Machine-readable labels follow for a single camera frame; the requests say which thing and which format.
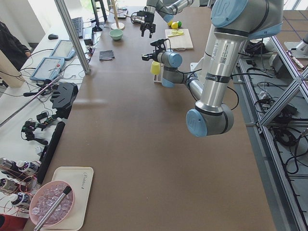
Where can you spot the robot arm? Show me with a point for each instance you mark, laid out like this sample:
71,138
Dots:
166,12
234,22

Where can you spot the black computer mouse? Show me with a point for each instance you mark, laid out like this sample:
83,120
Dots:
52,36

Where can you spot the grey folded cloth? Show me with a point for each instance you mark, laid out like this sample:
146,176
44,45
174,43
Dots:
106,55

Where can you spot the wooden mug tree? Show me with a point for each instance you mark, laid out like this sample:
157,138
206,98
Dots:
116,24

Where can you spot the cream tray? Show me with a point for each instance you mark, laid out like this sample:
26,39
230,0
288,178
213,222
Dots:
79,179

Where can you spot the wooden cutting board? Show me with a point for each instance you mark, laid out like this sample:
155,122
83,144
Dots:
179,42

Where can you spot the blue teach pendant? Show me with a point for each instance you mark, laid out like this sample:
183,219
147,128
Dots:
48,69
64,49

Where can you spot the seated person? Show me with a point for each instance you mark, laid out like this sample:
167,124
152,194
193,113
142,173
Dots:
13,49

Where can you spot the green bowl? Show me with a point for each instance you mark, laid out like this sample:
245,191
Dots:
116,34

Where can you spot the black keyboard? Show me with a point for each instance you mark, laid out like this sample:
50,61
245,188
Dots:
78,25

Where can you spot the yellow cup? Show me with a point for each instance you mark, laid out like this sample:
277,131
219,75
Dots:
155,68

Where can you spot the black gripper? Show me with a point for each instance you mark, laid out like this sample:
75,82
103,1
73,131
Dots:
155,56
147,19

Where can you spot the pink bowl with ice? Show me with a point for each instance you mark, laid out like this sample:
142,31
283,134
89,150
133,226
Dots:
44,199

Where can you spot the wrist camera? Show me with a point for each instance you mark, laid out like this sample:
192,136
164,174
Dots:
138,14
159,44

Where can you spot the white wire cup rack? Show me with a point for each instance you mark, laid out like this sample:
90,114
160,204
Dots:
158,78

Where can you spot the metal scoop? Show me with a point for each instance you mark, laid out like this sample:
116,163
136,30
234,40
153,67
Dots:
136,20

